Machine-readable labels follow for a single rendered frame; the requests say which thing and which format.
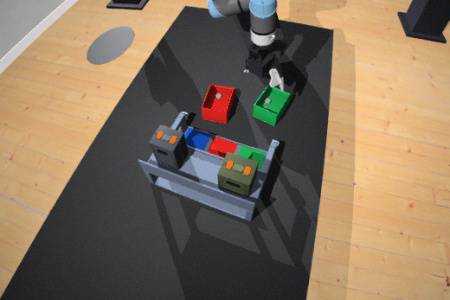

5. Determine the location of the grey metal shelf rack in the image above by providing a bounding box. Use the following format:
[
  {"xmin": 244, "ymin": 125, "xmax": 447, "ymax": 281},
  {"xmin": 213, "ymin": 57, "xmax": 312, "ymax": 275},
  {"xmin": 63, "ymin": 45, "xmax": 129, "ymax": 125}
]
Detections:
[{"xmin": 138, "ymin": 112, "xmax": 279, "ymax": 221}]

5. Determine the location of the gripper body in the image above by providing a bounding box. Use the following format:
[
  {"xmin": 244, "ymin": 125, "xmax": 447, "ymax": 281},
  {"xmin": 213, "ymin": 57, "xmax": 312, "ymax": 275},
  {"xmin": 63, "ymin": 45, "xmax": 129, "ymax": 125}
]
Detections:
[{"xmin": 245, "ymin": 42, "xmax": 277, "ymax": 79}]

